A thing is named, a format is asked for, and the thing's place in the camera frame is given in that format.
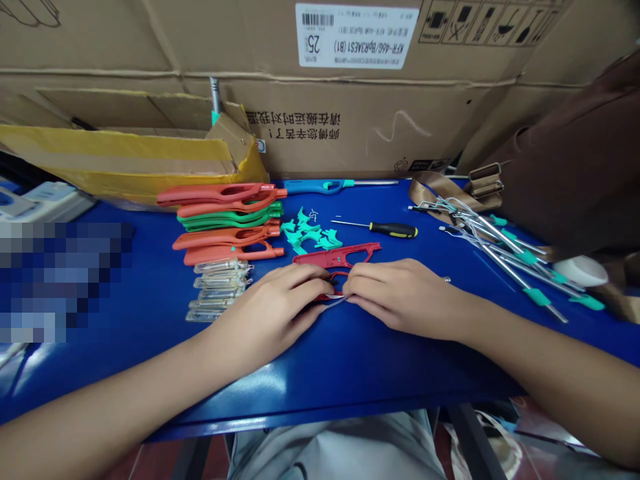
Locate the person's right hand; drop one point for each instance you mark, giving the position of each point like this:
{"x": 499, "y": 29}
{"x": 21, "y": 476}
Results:
{"x": 410, "y": 297}

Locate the person's left hand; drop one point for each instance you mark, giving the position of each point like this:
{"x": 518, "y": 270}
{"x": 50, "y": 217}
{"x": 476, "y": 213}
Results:
{"x": 270, "y": 305}

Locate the red lighter shell half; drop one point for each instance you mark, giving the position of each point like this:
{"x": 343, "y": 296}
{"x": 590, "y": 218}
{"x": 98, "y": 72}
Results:
{"x": 345, "y": 257}

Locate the pile of teal trigger parts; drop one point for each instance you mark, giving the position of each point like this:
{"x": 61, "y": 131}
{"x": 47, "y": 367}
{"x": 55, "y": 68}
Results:
{"x": 307, "y": 231}

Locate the stack of orange green shells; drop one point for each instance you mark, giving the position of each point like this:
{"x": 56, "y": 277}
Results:
{"x": 225, "y": 220}

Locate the bundle of metal nozzle tubes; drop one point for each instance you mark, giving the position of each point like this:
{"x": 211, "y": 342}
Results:
{"x": 505, "y": 240}

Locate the blue long-nozzle lighter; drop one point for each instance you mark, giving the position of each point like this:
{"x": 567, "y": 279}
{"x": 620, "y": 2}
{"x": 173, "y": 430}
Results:
{"x": 312, "y": 186}

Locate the white plastic bag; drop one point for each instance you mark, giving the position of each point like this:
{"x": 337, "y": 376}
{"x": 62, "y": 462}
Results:
{"x": 490, "y": 445}

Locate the white tape roll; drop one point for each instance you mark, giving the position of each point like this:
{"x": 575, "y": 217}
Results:
{"x": 582, "y": 270}

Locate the yellow-taped open cardboard box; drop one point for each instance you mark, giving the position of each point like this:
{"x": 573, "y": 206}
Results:
{"x": 135, "y": 155}

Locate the large brown cardboard carton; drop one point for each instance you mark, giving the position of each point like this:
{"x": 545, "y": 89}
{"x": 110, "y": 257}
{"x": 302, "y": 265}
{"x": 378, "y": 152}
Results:
{"x": 350, "y": 100}

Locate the brown bag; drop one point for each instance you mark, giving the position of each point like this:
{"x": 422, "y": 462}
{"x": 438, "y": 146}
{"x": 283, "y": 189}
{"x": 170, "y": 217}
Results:
{"x": 575, "y": 165}

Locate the metal tube with teal collar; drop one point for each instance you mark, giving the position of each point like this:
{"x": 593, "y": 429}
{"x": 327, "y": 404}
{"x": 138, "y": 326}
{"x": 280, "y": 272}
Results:
{"x": 215, "y": 100}

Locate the white power strip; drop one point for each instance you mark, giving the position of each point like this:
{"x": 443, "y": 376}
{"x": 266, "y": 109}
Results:
{"x": 45, "y": 202}

